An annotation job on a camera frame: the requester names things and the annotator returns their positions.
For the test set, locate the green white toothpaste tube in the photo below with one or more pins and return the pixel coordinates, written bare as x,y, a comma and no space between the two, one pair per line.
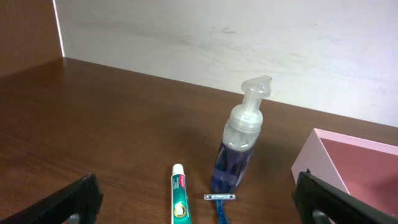
180,209

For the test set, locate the foam pump bottle blue liquid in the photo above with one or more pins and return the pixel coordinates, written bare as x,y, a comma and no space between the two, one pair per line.
240,134

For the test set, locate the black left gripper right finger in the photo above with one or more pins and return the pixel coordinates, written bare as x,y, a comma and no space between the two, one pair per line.
319,202

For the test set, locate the blue disposable razor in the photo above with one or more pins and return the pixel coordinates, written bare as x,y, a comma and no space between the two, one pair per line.
219,200

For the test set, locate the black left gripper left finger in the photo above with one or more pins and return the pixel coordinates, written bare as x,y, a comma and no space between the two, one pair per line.
83,198

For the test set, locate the pink white open box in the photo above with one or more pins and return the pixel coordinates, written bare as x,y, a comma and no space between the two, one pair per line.
364,169

